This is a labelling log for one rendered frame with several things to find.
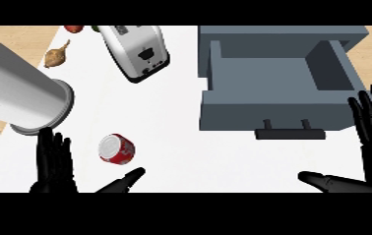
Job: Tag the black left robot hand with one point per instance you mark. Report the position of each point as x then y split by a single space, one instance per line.
54 166

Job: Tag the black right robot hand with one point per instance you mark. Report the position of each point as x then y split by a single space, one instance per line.
361 127

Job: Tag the red soda can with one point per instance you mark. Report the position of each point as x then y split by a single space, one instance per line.
117 149

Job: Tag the grey drawer front panel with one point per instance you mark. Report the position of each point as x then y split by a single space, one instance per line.
277 111

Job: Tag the grey drawer box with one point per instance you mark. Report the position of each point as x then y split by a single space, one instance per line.
271 75

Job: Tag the large silver cylinder container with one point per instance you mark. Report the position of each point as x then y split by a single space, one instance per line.
29 96

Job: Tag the brown root vegetable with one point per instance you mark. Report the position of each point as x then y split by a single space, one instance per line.
55 56

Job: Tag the grey cabinet body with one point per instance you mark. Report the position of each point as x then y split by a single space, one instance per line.
271 32

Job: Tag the white toaster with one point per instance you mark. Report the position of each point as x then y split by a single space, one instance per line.
138 52

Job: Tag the red tomato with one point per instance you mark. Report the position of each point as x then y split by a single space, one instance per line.
75 28

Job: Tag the green vegetable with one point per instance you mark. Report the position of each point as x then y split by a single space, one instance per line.
95 28

